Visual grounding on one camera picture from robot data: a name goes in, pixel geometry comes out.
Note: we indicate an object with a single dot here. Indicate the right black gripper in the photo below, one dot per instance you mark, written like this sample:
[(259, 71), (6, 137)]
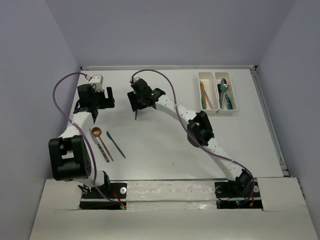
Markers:
[(132, 96)]

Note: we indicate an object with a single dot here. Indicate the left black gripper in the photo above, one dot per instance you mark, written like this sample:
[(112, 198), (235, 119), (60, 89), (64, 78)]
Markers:
[(107, 103)]

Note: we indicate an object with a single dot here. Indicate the copper spoon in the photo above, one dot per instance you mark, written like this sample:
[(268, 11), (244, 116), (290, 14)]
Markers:
[(97, 132)]

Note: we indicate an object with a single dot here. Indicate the steel knife dark handle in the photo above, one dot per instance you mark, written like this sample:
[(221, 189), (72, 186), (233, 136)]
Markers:
[(99, 146)]

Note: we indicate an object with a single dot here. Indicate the steel knife green handle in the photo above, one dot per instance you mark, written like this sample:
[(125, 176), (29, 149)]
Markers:
[(203, 101)]

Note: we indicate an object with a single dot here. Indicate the orange plastic knife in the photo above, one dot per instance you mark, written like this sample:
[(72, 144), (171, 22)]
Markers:
[(201, 83)]

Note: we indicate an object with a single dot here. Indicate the teal plastic spoon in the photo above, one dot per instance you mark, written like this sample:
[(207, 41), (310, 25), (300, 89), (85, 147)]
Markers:
[(226, 100)]

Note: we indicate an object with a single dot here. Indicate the steel spoon green handle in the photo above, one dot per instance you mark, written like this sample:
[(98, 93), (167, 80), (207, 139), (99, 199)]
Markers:
[(223, 90)]

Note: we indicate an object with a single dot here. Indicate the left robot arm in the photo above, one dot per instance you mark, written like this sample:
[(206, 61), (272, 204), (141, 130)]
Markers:
[(71, 153)]

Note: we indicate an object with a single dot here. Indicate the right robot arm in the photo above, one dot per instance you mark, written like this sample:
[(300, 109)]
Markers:
[(199, 132)]

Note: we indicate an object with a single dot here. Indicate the blue plastic knife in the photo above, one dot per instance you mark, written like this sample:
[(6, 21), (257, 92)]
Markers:
[(115, 144)]

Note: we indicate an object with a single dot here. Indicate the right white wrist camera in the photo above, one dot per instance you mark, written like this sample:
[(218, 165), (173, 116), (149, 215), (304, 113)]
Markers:
[(133, 80)]

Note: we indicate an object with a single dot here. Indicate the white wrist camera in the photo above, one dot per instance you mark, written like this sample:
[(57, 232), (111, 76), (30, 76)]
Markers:
[(96, 82), (133, 80)]

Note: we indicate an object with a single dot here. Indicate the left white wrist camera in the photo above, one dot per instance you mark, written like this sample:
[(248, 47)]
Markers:
[(96, 82)]

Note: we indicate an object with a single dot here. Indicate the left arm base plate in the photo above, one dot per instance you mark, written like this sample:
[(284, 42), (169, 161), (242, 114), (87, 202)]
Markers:
[(113, 197)]

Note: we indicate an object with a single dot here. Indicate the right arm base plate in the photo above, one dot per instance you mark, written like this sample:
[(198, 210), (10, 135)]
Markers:
[(227, 199)]

